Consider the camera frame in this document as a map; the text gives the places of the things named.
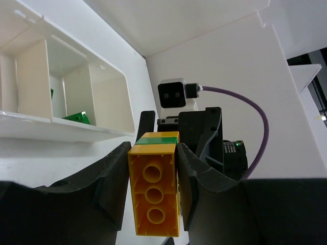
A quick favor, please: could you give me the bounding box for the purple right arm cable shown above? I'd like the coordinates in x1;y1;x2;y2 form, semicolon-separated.
198;86;270;181

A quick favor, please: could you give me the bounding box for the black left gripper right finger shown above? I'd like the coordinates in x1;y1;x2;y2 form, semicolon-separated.
177;144;326;244

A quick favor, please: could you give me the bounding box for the white divided plastic container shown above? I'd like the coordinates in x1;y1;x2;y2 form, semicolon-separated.
1;1;135;142

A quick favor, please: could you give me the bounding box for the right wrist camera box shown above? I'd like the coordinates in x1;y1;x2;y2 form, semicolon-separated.
157;78;201;109

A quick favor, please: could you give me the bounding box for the yellow striped lego brick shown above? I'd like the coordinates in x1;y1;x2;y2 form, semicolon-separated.
128;131;180;237

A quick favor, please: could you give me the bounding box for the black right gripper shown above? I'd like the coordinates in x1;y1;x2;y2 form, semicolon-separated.
137;107;248;181

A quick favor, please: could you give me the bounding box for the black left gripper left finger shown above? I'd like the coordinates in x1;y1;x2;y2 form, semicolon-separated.
1;142;131;244

